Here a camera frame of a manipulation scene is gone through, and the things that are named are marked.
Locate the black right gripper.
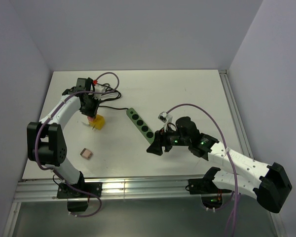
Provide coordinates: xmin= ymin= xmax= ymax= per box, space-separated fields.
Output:
xmin=147 ymin=123 xmax=191 ymax=155

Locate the yellow plug adapter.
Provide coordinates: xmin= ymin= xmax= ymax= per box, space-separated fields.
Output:
xmin=88 ymin=115 xmax=105 ymax=130

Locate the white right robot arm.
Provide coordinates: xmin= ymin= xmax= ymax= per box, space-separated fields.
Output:
xmin=147 ymin=112 xmax=292 ymax=213

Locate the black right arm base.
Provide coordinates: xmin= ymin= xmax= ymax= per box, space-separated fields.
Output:
xmin=185 ymin=178 xmax=232 ymax=195

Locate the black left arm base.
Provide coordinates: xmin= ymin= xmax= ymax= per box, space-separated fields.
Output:
xmin=56 ymin=182 xmax=103 ymax=213

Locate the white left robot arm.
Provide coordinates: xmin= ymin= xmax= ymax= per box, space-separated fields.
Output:
xmin=27 ymin=78 xmax=105 ymax=197

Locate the brown plug adapter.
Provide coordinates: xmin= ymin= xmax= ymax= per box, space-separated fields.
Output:
xmin=80 ymin=148 xmax=93 ymax=160

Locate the green power strip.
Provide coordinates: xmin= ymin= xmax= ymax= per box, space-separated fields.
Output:
xmin=126 ymin=108 xmax=154 ymax=145

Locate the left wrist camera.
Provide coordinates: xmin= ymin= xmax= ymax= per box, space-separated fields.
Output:
xmin=92 ymin=80 xmax=106 ymax=95

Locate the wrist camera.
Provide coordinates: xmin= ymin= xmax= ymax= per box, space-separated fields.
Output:
xmin=92 ymin=80 xmax=106 ymax=95
xmin=158 ymin=112 xmax=173 ymax=132

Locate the black power strip cable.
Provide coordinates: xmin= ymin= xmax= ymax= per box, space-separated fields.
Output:
xmin=98 ymin=83 xmax=129 ymax=111

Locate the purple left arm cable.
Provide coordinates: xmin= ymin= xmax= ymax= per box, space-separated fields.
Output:
xmin=36 ymin=72 xmax=121 ymax=218

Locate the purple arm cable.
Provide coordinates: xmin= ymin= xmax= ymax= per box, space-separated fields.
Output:
xmin=36 ymin=72 xmax=121 ymax=218
xmin=166 ymin=103 xmax=242 ymax=237

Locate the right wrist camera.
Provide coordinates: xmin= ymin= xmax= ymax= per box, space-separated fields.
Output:
xmin=158 ymin=112 xmax=173 ymax=132

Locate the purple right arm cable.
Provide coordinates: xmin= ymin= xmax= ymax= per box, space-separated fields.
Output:
xmin=166 ymin=103 xmax=242 ymax=237

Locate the aluminium rail frame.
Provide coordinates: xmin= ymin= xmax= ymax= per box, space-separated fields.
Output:
xmin=2 ymin=69 xmax=287 ymax=237

